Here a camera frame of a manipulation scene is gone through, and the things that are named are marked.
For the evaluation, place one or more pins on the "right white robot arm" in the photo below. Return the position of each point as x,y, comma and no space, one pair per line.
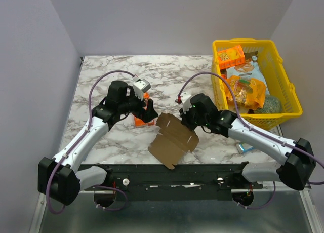
293,160

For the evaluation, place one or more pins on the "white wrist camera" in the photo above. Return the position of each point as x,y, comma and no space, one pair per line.
184,99
140,87

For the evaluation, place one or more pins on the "orange product box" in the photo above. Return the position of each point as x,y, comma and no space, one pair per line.
147,114

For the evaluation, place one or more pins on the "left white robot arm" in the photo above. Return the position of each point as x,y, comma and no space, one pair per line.
59,178

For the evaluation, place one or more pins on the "light blue snack bag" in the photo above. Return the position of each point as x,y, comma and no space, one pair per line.
248,70

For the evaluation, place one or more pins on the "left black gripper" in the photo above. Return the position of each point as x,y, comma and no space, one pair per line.
151,113

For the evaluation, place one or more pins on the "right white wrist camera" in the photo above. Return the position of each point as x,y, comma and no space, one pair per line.
184,99

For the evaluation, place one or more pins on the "orange snack box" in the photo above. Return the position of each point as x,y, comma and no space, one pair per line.
231,57

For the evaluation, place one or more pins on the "yellow plastic basket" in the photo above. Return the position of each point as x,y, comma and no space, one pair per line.
278,84

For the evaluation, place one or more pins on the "small blue white packet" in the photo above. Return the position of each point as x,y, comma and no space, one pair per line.
244,147

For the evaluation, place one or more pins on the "brown cardboard box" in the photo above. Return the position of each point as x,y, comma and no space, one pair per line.
173,141

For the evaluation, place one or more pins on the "orange candy bag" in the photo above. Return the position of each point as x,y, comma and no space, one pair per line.
248,94

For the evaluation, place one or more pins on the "green mesh sponge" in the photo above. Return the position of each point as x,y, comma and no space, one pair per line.
272,105

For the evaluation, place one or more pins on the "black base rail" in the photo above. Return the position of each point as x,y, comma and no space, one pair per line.
155,182

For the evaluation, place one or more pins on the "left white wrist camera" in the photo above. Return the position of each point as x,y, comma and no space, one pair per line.
140,87

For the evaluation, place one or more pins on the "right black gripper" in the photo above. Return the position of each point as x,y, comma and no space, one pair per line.
187,119

